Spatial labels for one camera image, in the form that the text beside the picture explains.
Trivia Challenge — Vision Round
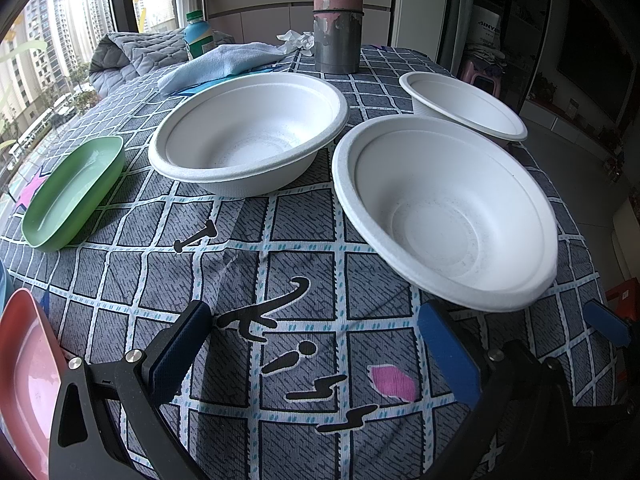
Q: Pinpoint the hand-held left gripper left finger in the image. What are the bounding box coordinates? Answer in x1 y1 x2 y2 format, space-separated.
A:
47 301 216 480

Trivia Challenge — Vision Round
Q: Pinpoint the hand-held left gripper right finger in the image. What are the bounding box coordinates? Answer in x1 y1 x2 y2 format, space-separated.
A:
417 302 593 480

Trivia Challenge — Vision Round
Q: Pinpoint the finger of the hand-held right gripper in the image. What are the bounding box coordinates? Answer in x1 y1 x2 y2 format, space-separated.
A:
584 299 640 361

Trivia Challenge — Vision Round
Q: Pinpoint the large white paper bowl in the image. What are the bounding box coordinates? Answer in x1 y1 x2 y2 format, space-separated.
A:
148 72 349 198
332 116 559 309

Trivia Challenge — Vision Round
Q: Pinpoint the red plastic plate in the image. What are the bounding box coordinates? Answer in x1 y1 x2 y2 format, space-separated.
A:
0 288 63 480

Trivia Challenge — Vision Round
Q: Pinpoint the green plastic plate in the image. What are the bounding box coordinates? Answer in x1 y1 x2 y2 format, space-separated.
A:
21 135 126 253

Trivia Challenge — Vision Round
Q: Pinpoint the small white paper bowl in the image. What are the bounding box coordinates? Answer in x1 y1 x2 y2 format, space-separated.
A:
399 71 528 148

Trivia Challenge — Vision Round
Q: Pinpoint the red plastic stool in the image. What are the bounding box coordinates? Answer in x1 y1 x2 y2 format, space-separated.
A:
605 282 640 321

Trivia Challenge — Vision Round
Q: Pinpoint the grey checkered star tablecloth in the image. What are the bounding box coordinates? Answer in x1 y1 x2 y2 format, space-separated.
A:
0 44 621 480

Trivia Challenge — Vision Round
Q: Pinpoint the light blue plastic plate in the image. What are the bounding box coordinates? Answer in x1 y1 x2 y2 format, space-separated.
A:
0 260 16 306

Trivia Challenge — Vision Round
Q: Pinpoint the black television screen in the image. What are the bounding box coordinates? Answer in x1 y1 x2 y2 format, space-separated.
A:
557 0 631 126

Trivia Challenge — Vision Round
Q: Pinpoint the pink plastic stool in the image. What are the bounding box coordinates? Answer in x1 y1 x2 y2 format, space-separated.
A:
460 57 503 96

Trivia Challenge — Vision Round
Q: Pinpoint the light blue towel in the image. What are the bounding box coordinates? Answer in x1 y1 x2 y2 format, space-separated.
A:
157 42 296 95

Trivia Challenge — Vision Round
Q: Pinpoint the grey quilted blanket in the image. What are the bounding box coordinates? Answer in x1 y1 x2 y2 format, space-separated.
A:
89 30 236 101

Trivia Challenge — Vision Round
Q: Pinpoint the green-capped plastic bottle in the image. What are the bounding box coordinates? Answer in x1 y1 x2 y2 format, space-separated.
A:
182 10 217 63

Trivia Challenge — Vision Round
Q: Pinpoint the white shopping bag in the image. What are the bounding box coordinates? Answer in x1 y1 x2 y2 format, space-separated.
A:
470 2 503 56

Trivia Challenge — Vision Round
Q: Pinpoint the crumpled white tissue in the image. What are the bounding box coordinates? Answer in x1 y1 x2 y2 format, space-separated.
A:
276 30 316 57

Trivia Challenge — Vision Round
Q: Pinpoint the white cabinet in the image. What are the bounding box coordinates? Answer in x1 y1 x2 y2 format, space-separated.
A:
202 0 398 48

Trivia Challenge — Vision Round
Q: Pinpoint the metal cylinder with pink paint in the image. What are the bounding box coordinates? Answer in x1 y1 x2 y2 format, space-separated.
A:
313 0 363 75

